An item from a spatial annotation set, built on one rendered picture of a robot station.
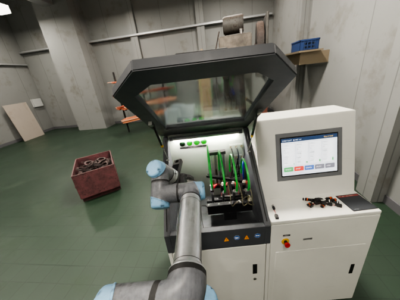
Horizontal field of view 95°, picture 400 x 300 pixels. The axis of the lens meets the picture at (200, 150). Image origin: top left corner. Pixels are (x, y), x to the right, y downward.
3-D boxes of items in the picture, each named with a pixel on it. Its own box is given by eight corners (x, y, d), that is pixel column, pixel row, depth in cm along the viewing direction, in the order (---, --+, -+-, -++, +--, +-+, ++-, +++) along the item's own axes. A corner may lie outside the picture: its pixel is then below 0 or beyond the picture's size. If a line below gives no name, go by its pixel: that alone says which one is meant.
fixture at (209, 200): (209, 222, 143) (207, 206, 137) (208, 212, 152) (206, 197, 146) (252, 217, 142) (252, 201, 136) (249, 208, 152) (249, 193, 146)
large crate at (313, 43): (319, 48, 351) (320, 37, 343) (299, 51, 356) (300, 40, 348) (308, 50, 395) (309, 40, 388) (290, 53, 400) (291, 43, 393)
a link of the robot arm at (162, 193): (176, 205, 68) (175, 177, 73) (146, 208, 69) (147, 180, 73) (180, 208, 76) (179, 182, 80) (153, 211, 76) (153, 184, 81)
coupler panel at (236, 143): (230, 175, 161) (228, 142, 149) (229, 173, 164) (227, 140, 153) (244, 173, 161) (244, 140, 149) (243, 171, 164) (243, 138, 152)
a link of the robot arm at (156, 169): (143, 180, 73) (144, 160, 77) (159, 185, 83) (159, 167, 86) (161, 176, 71) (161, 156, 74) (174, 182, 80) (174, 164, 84)
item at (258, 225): (174, 253, 126) (169, 236, 120) (174, 247, 130) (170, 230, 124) (264, 244, 124) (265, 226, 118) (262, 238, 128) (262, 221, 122)
